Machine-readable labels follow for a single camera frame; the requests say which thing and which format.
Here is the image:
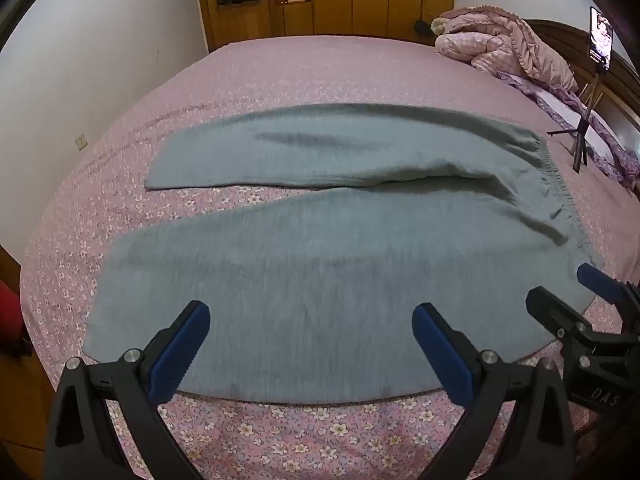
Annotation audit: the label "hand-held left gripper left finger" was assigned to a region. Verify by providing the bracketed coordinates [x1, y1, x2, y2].
[45, 300, 211, 480]

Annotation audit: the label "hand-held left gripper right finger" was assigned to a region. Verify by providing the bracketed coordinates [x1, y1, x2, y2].
[411, 302, 586, 480]

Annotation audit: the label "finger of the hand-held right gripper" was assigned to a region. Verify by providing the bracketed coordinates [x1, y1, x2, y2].
[576, 262, 640, 333]
[525, 286, 596, 346]

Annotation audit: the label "grey-green pants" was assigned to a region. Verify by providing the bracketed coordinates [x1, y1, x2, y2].
[82, 102, 606, 406]

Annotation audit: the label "black tripod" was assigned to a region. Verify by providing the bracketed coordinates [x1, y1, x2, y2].
[546, 70, 603, 171]

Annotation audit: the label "wooden side cabinet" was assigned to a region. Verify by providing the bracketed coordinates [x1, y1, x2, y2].
[0, 245, 56, 453]

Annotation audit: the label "red container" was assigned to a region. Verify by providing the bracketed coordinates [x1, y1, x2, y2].
[0, 280, 26, 356]

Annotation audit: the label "dark wooden headboard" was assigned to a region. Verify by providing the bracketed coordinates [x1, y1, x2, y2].
[522, 19, 640, 141]

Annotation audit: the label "smartphone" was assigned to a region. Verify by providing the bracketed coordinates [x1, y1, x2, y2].
[587, 6, 615, 72]

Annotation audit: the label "pink floral bed sheet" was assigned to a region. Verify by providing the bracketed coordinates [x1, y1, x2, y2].
[17, 35, 640, 480]

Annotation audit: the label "pink quilt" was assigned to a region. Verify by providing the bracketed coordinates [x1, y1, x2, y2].
[434, 6, 580, 93]

